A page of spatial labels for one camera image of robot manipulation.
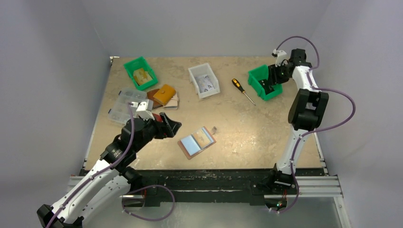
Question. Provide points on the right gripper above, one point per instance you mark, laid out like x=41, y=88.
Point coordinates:
x=272, y=77

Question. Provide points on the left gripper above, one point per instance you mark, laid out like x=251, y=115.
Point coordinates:
x=162, y=131

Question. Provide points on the blue card sleeves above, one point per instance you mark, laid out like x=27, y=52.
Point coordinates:
x=196, y=141

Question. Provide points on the pink card holder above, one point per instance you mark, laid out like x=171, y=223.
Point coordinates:
x=185, y=151

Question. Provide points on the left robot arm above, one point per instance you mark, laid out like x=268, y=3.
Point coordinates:
x=111, y=174

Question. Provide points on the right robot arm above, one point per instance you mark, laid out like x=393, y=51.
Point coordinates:
x=305, y=114

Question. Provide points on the red card holder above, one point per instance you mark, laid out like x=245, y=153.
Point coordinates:
x=157, y=117

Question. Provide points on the beige card holder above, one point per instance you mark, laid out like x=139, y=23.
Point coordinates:
x=173, y=103

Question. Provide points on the yellow card holder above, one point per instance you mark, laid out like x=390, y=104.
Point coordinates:
x=164, y=94

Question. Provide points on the brown card holder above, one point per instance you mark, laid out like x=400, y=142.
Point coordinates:
x=150, y=96

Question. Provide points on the cards in white bin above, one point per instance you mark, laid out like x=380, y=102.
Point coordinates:
x=204, y=83

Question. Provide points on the cards in green bin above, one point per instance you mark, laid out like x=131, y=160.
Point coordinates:
x=141, y=76

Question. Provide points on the black item in bin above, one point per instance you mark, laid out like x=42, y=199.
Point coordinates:
x=265, y=86

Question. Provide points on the right green bin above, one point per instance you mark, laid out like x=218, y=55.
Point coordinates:
x=258, y=74

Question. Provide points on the green bin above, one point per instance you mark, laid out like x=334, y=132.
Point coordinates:
x=137, y=64
x=258, y=74

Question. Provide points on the yellow black screwdriver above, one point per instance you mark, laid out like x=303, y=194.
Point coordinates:
x=237, y=84

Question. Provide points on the clear compartment organizer box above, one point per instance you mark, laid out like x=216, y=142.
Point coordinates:
x=119, y=112

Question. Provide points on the white bin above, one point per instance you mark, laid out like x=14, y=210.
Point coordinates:
x=204, y=69

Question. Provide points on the left green bin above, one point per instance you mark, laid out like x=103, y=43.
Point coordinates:
x=137, y=64

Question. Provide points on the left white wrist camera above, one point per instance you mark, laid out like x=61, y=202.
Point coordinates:
x=143, y=109

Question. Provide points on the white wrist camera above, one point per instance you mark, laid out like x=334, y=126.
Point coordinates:
x=143, y=109
x=280, y=56

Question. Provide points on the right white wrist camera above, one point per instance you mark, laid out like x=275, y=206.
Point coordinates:
x=280, y=56

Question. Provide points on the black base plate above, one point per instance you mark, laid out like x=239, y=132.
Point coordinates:
x=207, y=186

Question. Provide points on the aluminium frame rail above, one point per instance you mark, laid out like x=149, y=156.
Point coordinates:
x=319, y=186

